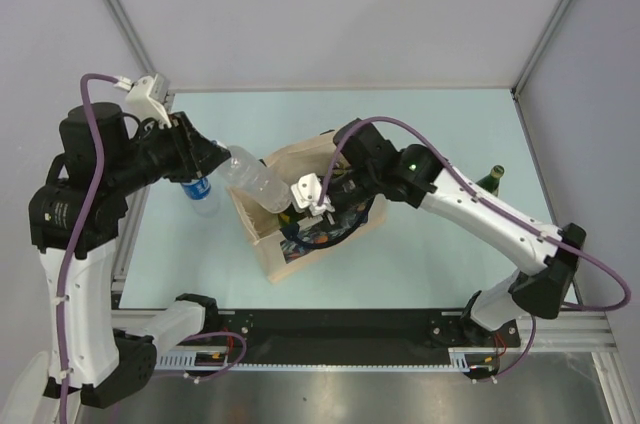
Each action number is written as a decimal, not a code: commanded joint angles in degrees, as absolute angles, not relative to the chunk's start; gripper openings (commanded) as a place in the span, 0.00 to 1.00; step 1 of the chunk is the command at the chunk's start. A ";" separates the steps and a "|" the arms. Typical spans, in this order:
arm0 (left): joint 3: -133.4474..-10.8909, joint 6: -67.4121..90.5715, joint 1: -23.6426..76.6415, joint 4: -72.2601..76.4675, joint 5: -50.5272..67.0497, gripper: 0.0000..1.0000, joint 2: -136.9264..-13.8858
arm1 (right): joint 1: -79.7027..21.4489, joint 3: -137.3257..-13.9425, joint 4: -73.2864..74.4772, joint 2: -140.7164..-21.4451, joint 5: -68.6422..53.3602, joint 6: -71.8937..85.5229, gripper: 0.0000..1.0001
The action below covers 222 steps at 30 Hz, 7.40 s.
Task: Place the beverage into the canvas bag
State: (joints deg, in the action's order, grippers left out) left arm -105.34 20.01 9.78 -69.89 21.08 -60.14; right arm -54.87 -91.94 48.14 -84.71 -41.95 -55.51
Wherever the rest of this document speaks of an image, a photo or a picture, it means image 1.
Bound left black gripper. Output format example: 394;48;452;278
106;110;230;195

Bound small blue-cap water bottle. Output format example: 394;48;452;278
180;177;219;217

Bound clear plastic water bottle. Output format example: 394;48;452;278
216;145;292;214

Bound green glass bottle front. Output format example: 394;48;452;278
476;165;505;196

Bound green glass bottle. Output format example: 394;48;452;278
277;211;303;227
476;165;505;196

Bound green glass bottle back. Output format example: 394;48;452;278
277;211;303;227

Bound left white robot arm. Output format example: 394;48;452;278
29;102;230;409

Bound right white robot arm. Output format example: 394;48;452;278
322;118;586;345

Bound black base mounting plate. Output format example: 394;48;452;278
219;309;521;364

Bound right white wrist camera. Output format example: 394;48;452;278
290;173;335;216

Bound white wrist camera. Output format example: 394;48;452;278
290;173;335;216
114;73;171;127

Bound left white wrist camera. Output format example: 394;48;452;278
114;73;171;127

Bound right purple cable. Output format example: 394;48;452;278
317;116;632;385

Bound light blue cable duct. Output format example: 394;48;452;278
155;349;498;380

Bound aluminium frame rail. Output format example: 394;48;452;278
111;309;618;353

